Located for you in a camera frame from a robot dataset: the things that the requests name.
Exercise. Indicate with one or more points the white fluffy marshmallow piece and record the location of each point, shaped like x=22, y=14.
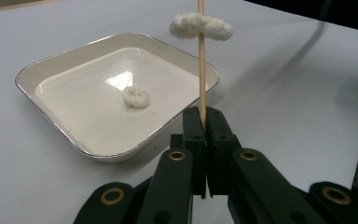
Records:
x=135, y=97
x=186, y=26

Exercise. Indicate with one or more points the white square metal-rimmed tray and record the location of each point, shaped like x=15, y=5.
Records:
x=90, y=118

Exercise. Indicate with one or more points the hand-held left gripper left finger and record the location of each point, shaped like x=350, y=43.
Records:
x=174, y=186

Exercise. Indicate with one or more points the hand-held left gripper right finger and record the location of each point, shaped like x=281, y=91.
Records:
x=248, y=186

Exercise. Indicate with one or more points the thin wooden skewer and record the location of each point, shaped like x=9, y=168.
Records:
x=202, y=77

